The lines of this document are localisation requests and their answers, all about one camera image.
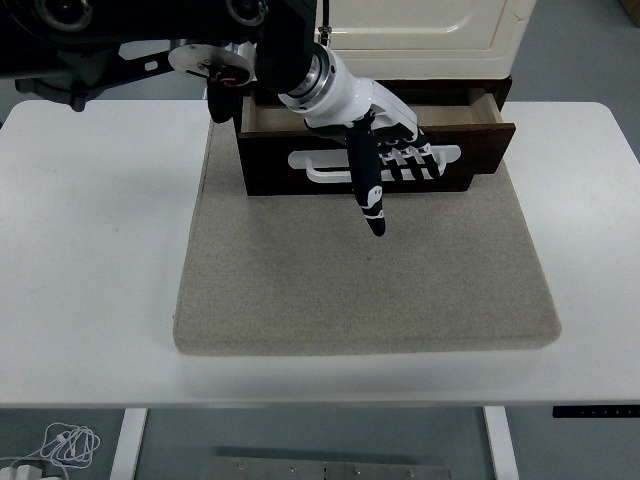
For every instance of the cream plastic cabinet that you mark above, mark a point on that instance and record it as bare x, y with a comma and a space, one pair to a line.
425, 62

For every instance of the cardboard box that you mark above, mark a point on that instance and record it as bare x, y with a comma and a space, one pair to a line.
631, 10

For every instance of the white charger plug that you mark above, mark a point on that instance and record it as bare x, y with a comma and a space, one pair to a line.
25, 472

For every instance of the dark wooden drawer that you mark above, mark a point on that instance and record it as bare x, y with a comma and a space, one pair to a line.
270, 150

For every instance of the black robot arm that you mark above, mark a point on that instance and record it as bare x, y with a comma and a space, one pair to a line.
150, 25

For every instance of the white table leg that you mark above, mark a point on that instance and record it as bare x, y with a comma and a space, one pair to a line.
129, 445
500, 445

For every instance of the black table control panel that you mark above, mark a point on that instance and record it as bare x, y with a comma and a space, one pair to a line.
595, 411

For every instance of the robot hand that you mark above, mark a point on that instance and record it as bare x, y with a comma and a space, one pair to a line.
350, 95

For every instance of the dark wooden drawer case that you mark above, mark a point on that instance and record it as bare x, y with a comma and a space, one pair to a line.
502, 92

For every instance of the beige fabric mat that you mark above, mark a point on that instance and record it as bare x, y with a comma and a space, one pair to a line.
350, 280

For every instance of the grey metal plate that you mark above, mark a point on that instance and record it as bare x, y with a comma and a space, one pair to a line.
325, 470

